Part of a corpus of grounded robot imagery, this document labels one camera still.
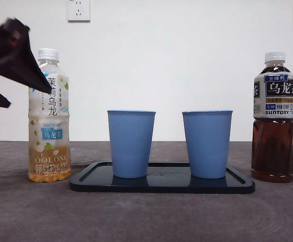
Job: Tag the jasmine oolong tea bottle white label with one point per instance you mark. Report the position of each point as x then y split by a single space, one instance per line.
50 126

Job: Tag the dark oolong tea bottle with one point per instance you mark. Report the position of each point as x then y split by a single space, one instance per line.
273 151

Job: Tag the blue ribbed cup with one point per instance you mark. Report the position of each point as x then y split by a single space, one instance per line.
207 146
131 146

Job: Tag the dark blue rectangular tray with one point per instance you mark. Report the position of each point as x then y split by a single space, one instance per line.
161 186

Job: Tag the white wall power outlet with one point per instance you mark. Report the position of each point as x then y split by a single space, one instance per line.
78 12

